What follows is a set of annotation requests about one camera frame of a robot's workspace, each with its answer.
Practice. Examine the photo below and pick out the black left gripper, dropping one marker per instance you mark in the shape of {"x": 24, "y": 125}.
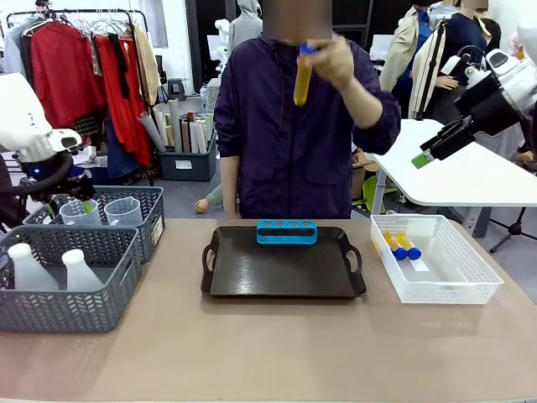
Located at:
{"x": 77, "y": 186}

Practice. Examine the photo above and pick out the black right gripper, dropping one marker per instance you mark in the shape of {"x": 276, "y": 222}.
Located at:
{"x": 491, "y": 109}

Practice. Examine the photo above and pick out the clear plastic measuring beaker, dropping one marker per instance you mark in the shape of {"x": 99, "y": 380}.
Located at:
{"x": 73, "y": 216}
{"x": 123, "y": 214}

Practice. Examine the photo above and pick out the white plastic conical flask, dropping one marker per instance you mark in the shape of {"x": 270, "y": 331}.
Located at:
{"x": 81, "y": 275}
{"x": 27, "y": 273}

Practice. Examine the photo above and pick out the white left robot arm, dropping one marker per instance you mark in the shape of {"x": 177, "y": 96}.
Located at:
{"x": 21, "y": 113}

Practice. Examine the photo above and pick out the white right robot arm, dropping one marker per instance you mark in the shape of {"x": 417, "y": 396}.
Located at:
{"x": 522, "y": 84}

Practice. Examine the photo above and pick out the person's left forearm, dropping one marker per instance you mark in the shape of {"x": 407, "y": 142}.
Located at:
{"x": 365, "y": 109}

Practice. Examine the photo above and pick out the person's right forearm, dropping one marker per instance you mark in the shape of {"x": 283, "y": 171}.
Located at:
{"x": 229, "y": 189}

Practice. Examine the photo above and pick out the person's left hand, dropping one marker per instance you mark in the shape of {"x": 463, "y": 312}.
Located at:
{"x": 335, "y": 63}

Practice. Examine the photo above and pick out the white round-corner table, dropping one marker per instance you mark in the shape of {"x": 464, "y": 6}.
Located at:
{"x": 461, "y": 180}

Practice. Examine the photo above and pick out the gray basket with sticker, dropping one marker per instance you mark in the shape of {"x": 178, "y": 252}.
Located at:
{"x": 147, "y": 201}

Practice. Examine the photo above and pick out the blue hanging garment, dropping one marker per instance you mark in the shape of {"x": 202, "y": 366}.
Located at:
{"x": 119, "y": 155}

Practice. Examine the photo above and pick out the green plastic object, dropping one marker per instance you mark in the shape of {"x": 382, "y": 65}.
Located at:
{"x": 373, "y": 191}

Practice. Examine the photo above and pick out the brown cardboard box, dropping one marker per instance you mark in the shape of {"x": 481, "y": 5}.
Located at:
{"x": 361, "y": 176}

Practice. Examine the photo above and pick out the black stand pole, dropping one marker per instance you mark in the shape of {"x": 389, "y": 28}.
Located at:
{"x": 434, "y": 63}

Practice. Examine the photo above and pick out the long red dress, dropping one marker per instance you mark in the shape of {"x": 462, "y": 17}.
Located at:
{"x": 126, "y": 117}

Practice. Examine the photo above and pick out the gray storage bin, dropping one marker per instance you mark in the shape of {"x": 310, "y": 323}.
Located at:
{"x": 189, "y": 165}

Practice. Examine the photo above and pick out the large gray plastic basket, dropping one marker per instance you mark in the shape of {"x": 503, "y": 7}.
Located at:
{"x": 63, "y": 310}

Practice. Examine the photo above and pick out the beige paper roll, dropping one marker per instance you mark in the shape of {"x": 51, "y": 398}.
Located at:
{"x": 161, "y": 119}

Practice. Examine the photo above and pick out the black tripod legs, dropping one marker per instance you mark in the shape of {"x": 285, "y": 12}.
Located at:
{"x": 514, "y": 228}

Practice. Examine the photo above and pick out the mannequin hand on floor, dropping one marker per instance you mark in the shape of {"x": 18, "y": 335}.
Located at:
{"x": 205, "y": 203}

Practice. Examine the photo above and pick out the tall gray paper roll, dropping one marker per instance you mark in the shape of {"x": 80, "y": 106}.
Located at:
{"x": 175, "y": 126}

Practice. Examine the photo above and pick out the brown paper roll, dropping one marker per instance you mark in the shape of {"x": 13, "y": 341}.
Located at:
{"x": 186, "y": 138}

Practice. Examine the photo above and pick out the white paper label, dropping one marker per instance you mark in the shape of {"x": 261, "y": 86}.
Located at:
{"x": 419, "y": 265}

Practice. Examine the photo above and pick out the red jacket garment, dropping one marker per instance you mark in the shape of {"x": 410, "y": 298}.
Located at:
{"x": 63, "y": 75}

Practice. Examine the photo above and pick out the black hanging scarf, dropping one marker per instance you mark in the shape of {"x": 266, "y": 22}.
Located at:
{"x": 119, "y": 63}

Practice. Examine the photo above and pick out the white plastic basket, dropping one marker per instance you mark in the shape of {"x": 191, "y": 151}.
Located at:
{"x": 440, "y": 294}

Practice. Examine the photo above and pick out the gray step stool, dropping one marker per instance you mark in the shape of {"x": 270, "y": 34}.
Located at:
{"x": 177, "y": 88}

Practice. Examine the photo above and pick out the person in purple jacket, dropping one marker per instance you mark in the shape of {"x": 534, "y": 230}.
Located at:
{"x": 285, "y": 168}

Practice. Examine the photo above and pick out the beige hanging garment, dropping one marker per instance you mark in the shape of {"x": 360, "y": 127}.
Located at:
{"x": 147, "y": 63}

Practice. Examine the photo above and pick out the blue test tube rack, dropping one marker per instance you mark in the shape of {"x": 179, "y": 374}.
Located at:
{"x": 285, "y": 240}

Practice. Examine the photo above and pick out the black serving tray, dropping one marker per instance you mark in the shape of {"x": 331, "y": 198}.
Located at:
{"x": 272, "y": 273}

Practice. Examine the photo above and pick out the black metal clothes rack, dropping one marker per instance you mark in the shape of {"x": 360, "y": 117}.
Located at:
{"x": 140, "y": 14}

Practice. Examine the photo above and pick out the white humanoid figure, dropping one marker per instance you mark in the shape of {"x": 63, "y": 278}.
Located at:
{"x": 222, "y": 42}

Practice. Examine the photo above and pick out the gray hoodie mannequin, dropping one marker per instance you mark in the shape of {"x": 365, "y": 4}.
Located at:
{"x": 245, "y": 25}

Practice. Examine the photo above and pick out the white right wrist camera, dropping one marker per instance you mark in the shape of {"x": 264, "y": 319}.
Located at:
{"x": 452, "y": 65}

